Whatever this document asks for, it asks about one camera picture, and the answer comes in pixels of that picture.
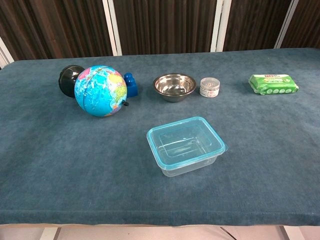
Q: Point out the blue translucent plastic lid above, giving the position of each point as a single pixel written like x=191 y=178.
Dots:
x=155 y=140

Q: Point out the stainless steel bowl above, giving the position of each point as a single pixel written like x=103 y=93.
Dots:
x=174 y=87

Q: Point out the blue toy building block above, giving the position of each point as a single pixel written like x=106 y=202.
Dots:
x=132 y=86

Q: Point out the clear plastic food container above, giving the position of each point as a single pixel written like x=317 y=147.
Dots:
x=185 y=169

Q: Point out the small clear round jar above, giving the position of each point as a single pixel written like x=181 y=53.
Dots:
x=209 y=87

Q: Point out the globe with black stand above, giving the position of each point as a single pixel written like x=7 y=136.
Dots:
x=100 y=92

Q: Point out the blue fabric tablecloth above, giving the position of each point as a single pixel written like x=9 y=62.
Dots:
x=75 y=162

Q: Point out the green wet wipes pack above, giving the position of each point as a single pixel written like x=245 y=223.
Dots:
x=272 y=85

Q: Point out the white partition frame post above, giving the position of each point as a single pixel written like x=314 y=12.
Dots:
x=112 y=27
x=220 y=25
x=286 y=23
x=5 y=53

